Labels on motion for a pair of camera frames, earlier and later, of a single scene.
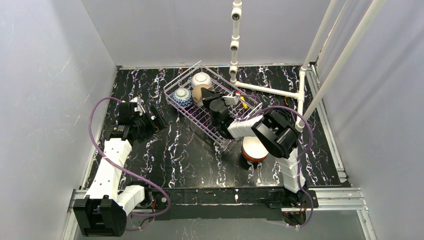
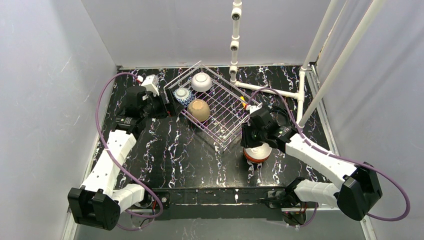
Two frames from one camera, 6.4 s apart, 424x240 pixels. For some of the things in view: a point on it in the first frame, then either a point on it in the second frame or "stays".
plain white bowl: x=201 y=78 stays
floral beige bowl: x=197 y=94 → x=199 y=110
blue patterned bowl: x=182 y=97 stays
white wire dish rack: x=208 y=103 stays
